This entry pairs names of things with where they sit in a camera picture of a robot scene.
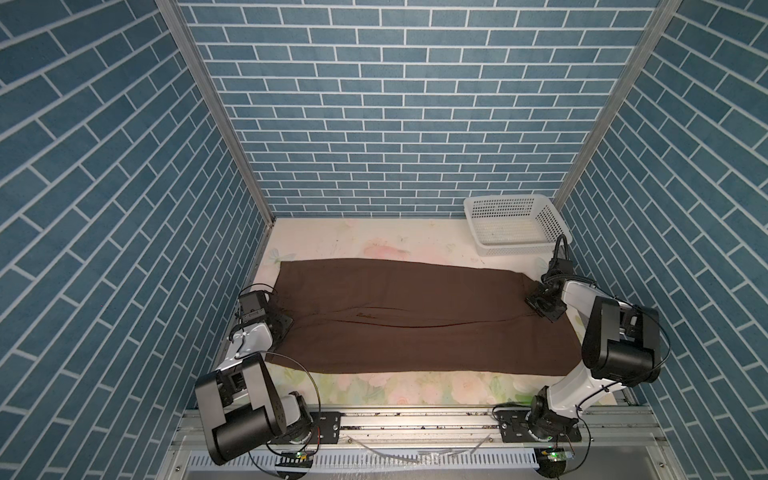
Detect brown trousers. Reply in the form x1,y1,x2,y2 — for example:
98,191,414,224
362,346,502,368
270,259,581,376

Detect white plastic laundry basket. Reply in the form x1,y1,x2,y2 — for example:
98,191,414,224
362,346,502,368
463,194,573,257

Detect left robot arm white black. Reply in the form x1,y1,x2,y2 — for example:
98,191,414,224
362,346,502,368
195,284,315,465

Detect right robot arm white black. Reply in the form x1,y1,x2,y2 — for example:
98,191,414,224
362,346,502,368
526,257,666,441

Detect white perforated vent strip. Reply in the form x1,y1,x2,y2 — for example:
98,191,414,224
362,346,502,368
186,448,539,474

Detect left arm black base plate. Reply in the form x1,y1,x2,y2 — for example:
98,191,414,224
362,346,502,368
299,410,342,445

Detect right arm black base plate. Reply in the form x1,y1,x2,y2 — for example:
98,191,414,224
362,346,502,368
491,408,582,443

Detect aluminium mounting rail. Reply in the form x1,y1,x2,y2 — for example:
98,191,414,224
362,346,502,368
173,405,661,457

